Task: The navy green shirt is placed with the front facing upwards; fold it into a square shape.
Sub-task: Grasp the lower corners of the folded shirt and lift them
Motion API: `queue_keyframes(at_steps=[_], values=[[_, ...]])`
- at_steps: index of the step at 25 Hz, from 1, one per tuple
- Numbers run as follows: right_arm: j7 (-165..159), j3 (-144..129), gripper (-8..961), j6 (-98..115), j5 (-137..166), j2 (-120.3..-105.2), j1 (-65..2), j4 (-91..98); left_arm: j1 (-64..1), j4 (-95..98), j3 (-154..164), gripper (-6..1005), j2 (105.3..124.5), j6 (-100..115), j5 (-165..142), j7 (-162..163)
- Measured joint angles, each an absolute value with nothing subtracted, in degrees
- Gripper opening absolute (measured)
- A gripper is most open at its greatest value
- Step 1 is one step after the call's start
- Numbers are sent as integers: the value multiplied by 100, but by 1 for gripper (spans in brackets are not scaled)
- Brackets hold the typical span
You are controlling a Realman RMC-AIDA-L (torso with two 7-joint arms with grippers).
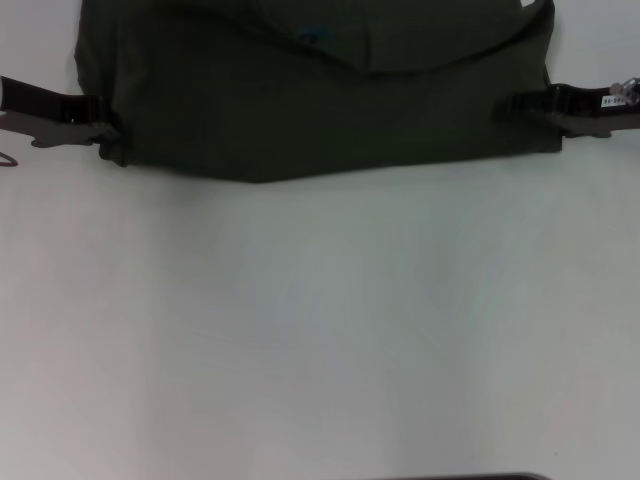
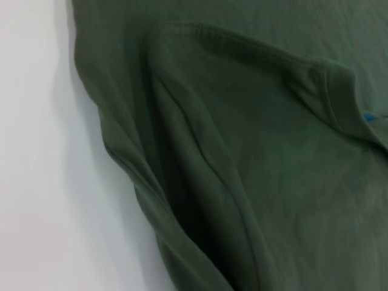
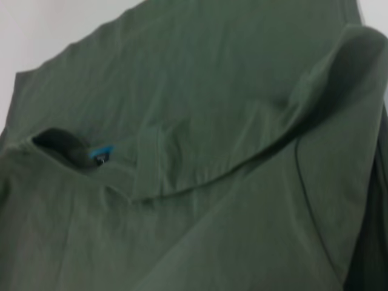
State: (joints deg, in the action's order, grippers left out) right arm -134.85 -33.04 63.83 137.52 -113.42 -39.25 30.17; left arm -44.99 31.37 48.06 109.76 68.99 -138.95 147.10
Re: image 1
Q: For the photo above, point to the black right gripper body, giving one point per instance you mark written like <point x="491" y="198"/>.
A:
<point x="595" y="112"/>

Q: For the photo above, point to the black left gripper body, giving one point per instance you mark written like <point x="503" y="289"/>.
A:
<point x="45" y="112"/>

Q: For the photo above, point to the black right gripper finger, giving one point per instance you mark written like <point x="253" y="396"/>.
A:
<point x="525" y="106"/>

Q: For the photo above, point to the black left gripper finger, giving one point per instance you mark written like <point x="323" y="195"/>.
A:
<point x="111" y="117"/>
<point x="112" y="150"/>

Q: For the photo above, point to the dark green FREE t-shirt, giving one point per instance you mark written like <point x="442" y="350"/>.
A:
<point x="310" y="100"/>

